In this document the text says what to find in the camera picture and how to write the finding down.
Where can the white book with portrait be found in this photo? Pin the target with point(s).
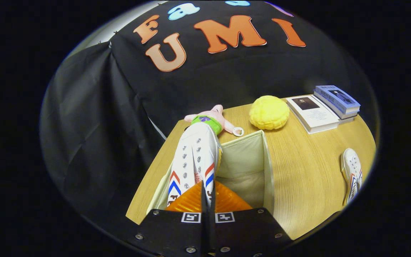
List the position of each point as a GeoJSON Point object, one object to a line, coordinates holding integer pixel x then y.
{"type": "Point", "coordinates": [316, 116]}

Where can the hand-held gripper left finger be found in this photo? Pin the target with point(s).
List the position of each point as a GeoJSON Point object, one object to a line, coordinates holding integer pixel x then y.
{"type": "Point", "coordinates": [171, 232]}

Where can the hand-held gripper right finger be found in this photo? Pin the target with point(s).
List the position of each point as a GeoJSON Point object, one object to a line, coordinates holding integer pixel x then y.
{"type": "Point", "coordinates": [248, 232]}

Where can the brown fabric storage box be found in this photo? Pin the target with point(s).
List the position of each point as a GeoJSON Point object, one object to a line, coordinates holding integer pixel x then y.
{"type": "Point", "coordinates": [248, 157]}

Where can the pink and green plush toy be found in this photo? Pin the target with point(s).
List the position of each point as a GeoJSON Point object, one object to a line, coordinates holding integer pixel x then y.
{"type": "Point", "coordinates": [207, 119]}

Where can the yellow round plush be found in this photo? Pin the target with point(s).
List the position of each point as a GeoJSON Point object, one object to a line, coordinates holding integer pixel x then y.
{"type": "Point", "coordinates": [269, 112]}

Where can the blue book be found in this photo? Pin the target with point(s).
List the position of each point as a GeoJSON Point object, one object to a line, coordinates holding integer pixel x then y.
{"type": "Point", "coordinates": [339, 98]}

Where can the white striped shoe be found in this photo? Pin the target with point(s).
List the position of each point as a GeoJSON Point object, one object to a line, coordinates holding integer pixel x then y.
{"type": "Point", "coordinates": [351, 166]}
{"type": "Point", "coordinates": [194, 157]}

